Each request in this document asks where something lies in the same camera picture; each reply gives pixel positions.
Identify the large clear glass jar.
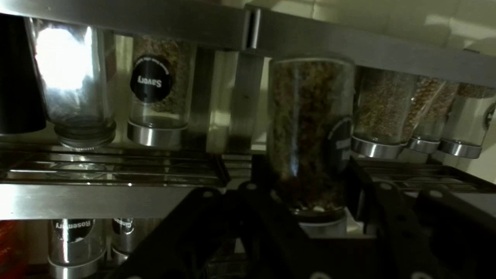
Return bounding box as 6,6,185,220
28,20,118,150

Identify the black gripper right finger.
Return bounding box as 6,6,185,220
354,164,496,279

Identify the savory labelled spice jar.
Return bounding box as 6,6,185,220
126,34,199,150

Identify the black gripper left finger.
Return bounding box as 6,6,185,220
121,180,298,279

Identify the spice jar black round label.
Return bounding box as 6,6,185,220
267,54,358,225

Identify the steel wall spice rack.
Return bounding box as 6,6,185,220
0,0,496,222

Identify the glass spice jar steel cap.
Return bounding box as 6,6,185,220
351,67,419,161
437,82,496,160
408,76,461,155

